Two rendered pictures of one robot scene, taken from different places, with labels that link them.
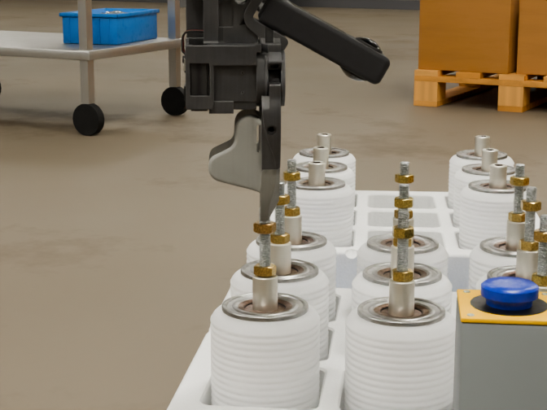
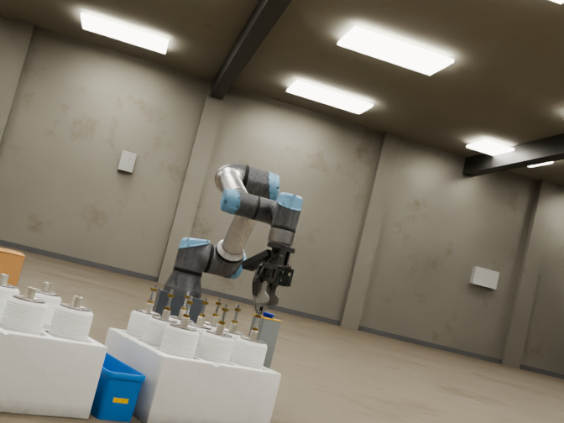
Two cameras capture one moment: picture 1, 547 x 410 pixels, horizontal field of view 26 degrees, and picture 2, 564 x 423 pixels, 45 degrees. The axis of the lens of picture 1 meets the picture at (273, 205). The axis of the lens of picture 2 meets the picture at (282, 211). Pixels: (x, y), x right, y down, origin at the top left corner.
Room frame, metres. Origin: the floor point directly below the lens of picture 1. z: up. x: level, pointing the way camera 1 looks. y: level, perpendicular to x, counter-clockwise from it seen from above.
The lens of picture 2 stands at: (2.35, 1.55, 0.43)
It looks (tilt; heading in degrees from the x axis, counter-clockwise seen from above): 6 degrees up; 229
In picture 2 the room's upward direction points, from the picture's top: 14 degrees clockwise
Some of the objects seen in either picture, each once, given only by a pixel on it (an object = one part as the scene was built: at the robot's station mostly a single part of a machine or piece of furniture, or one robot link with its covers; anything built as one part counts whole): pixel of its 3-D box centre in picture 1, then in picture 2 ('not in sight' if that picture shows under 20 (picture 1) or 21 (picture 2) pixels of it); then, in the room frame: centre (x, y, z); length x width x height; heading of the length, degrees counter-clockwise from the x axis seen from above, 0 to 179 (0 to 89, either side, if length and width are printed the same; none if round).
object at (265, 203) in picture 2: not in sight; (273, 212); (0.96, -0.08, 0.64); 0.11 x 0.11 x 0.08; 63
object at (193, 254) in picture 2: not in sight; (194, 253); (0.76, -0.73, 0.47); 0.13 x 0.12 x 0.14; 153
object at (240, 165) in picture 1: (243, 169); (271, 300); (0.97, 0.02, 0.38); 0.06 x 0.03 x 0.09; 92
